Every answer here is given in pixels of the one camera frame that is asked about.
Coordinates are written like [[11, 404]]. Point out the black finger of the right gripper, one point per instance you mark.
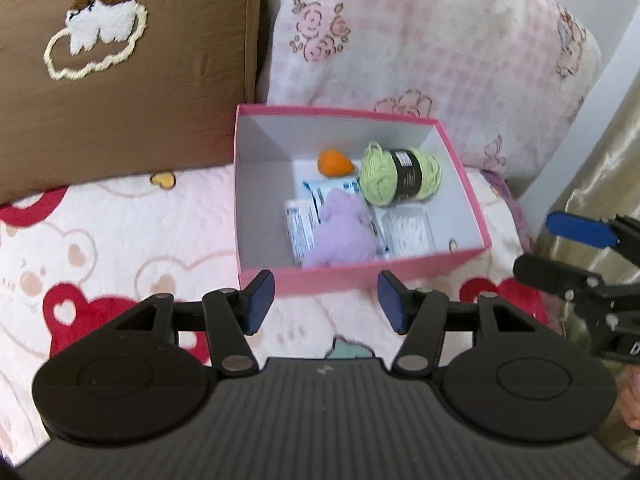
[[558, 279]]

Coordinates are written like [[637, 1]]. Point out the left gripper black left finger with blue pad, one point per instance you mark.
[[152, 368]]

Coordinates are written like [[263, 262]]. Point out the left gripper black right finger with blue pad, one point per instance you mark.
[[495, 367]]

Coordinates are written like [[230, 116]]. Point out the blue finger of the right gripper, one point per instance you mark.
[[582, 230]]

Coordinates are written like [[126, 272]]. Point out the white tissue packet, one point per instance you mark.
[[406, 231]]

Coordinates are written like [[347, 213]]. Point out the green yarn ball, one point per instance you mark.
[[390, 176]]

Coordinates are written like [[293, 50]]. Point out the small white printed box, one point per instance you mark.
[[301, 219]]

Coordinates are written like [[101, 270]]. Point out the purple plush toy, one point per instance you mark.
[[344, 234]]

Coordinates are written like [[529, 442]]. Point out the blue white wipes packet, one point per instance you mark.
[[317, 190]]

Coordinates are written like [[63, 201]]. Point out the orange makeup sponge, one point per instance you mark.
[[334, 164]]

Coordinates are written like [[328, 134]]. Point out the white bear pattern blanket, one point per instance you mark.
[[74, 258]]

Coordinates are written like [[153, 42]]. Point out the pink floral pillow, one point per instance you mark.
[[506, 78]]

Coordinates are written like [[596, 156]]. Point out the pink cardboard box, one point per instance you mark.
[[276, 150]]

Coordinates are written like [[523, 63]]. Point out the brown embroidered cushion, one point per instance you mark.
[[95, 89]]

